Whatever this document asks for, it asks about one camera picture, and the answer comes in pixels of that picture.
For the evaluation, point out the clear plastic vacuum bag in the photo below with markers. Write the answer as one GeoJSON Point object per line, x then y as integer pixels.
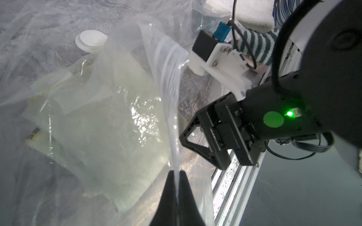
{"type": "Point", "coordinates": [38, 38]}

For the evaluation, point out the cream towel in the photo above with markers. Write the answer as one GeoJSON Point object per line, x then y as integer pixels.
{"type": "Point", "coordinates": [104, 122]}

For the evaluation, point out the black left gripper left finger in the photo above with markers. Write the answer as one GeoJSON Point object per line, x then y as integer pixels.
{"type": "Point", "coordinates": [166, 213]}

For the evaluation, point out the white round bag valve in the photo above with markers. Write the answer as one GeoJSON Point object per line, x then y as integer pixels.
{"type": "Point", "coordinates": [90, 40]}

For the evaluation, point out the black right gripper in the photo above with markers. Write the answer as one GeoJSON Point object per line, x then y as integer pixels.
{"type": "Point", "coordinates": [225, 127]}

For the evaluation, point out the aluminium front rail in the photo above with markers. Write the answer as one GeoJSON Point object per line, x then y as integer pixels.
{"type": "Point", "coordinates": [232, 189]}

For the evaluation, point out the green striped folded towel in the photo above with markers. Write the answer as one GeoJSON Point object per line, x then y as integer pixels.
{"type": "Point", "coordinates": [262, 45]}

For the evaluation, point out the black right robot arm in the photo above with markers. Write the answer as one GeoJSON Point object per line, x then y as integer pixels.
{"type": "Point", "coordinates": [309, 106]}

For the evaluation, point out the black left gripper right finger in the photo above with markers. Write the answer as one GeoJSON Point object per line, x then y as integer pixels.
{"type": "Point", "coordinates": [188, 212]}

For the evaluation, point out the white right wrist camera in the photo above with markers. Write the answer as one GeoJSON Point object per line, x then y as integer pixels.
{"type": "Point", "coordinates": [210, 54]}

